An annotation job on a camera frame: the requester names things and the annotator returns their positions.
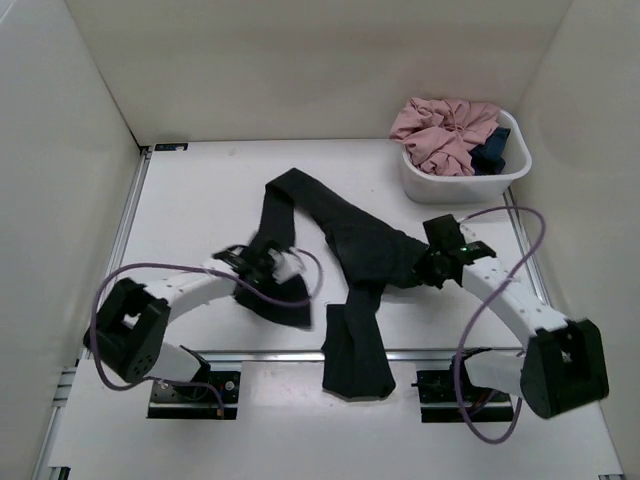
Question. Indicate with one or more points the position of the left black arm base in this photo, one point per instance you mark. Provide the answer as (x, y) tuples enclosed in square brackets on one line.
[(197, 403)]

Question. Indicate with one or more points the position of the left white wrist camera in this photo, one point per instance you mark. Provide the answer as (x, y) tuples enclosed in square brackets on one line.
[(287, 265)]

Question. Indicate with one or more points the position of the pink garment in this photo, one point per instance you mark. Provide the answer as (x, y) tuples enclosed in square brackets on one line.
[(439, 135)]

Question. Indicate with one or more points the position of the white plastic laundry tub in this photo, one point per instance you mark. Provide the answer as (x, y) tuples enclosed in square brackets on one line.
[(428, 189)]

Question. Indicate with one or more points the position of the black label sticker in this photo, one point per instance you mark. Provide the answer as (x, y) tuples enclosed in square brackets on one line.
[(170, 147)]

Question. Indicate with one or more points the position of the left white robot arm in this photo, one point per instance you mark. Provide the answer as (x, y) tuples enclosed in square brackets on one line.
[(128, 325)]

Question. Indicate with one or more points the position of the left aluminium rail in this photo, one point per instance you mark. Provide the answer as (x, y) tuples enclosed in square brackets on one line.
[(41, 469)]

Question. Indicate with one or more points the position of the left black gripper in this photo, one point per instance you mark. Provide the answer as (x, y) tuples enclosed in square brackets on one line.
[(269, 269)]

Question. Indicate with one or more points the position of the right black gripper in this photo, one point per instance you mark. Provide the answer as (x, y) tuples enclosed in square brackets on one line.
[(423, 273)]

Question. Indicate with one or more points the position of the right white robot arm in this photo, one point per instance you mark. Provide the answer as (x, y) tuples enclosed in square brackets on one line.
[(562, 366)]

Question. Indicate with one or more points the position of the front aluminium rail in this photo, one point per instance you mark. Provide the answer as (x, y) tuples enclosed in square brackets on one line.
[(410, 355)]

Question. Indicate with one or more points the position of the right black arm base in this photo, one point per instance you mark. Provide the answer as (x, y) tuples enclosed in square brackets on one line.
[(438, 402)]

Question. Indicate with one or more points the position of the dark blue garment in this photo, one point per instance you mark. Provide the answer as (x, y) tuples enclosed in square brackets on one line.
[(486, 159)]

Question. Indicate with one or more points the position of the white front cover panel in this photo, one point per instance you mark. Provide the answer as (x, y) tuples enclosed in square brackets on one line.
[(287, 427)]

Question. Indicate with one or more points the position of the black denim trousers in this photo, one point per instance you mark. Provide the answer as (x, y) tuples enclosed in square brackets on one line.
[(371, 254)]

